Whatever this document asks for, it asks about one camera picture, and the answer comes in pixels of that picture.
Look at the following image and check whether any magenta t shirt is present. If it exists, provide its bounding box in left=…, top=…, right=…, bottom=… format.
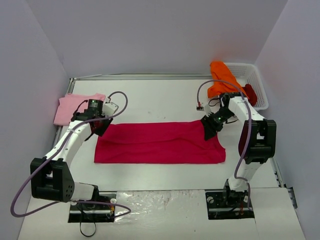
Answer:
left=94, top=120, right=226, bottom=164

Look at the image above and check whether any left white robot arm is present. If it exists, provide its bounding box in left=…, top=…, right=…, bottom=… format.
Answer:
left=30, top=99, right=119, bottom=209

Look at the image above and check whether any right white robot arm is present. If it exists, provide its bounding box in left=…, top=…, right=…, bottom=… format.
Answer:
left=200, top=92, right=277, bottom=207

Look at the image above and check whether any folded pink t shirt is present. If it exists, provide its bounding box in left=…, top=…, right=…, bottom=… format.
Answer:
left=53, top=93, right=106, bottom=126

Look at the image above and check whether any dark red t shirt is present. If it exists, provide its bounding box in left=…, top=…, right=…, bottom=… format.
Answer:
left=243, top=84, right=258, bottom=106

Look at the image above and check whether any orange t shirt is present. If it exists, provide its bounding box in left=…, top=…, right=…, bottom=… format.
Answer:
left=207, top=61, right=247, bottom=98

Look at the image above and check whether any white plastic basket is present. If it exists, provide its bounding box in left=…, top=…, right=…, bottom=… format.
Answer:
left=225, top=62, right=269, bottom=112

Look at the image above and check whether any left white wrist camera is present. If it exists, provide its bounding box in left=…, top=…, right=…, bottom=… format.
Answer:
left=102, top=97, right=119, bottom=117

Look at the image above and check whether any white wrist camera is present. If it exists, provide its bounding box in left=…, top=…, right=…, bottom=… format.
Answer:
left=102, top=97, right=119, bottom=117
left=196, top=104, right=212, bottom=116

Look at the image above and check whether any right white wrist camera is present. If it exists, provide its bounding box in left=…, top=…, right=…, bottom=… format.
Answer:
left=196, top=104, right=212, bottom=116

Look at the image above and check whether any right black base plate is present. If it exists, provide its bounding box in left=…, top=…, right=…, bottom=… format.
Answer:
left=205, top=189, right=255, bottom=221

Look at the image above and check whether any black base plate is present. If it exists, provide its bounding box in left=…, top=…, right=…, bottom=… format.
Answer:
left=205, top=189, right=255, bottom=221
left=67, top=203, right=115, bottom=223

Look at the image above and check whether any thin black cable loop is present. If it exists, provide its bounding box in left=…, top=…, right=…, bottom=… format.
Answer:
left=79, top=209, right=97, bottom=237

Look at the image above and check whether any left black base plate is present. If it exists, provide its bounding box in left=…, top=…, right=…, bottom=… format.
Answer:
left=67, top=203, right=115, bottom=223

